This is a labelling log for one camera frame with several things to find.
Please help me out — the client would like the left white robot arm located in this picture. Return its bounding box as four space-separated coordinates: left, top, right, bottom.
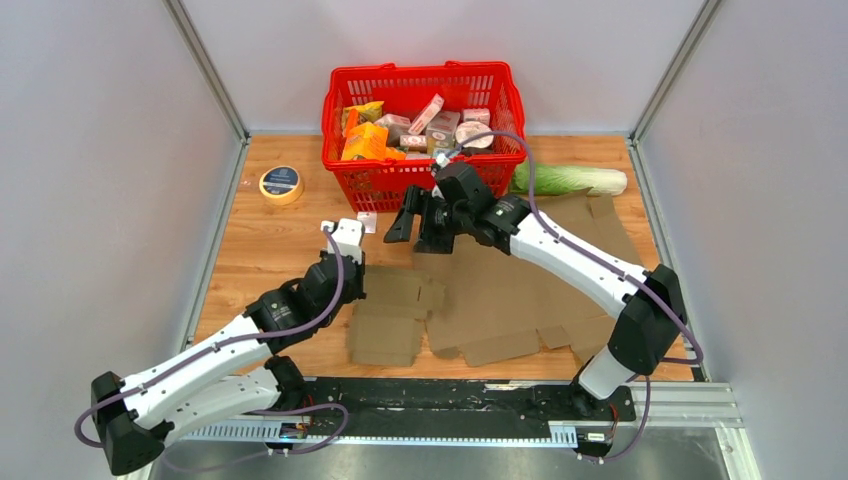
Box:
88 247 366 476

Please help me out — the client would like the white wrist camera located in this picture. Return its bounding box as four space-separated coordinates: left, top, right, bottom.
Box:
430 151 452 175
320 218 365 265

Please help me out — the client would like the yellow snack bag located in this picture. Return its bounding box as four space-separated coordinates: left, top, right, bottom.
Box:
341 101 384 136

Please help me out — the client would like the small white paper packet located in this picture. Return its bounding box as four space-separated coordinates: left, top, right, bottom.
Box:
357 211 378 234

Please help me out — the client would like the large flat cardboard sheet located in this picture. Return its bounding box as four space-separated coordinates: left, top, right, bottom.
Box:
412 235 615 379

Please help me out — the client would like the red plastic shopping basket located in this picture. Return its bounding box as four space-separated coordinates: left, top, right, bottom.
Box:
321 61 525 212

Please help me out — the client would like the small pink box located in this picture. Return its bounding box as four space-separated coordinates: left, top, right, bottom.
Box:
461 108 491 126

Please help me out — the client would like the small brown cardboard box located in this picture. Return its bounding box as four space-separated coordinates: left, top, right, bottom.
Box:
347 265 445 367

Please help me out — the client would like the pink white long box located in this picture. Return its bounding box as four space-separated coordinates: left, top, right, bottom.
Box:
407 94 444 135

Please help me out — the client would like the green napa cabbage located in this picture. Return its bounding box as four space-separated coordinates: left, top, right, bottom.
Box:
509 162 628 196

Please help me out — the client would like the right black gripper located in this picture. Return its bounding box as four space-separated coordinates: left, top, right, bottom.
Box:
384 185 471 256

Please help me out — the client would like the orange snack box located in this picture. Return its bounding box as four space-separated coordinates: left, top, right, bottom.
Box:
340 122 389 161

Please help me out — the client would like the white slotted cable duct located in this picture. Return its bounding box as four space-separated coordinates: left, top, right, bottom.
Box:
175 423 579 448

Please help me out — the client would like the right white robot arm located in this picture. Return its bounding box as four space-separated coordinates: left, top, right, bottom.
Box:
384 160 688 419

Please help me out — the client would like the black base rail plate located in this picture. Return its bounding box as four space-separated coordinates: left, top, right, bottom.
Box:
295 377 637 441

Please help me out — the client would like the beige carton box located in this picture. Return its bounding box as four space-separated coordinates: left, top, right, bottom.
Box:
425 110 461 153

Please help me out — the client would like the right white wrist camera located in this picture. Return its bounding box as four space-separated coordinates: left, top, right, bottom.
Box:
430 151 452 175

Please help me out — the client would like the yellow tape roll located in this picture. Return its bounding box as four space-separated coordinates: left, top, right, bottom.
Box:
259 165 305 205

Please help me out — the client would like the grey white box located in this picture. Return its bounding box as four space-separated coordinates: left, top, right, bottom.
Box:
374 113 411 147

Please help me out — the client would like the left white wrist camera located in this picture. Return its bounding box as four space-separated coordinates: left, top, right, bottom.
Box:
320 218 365 265

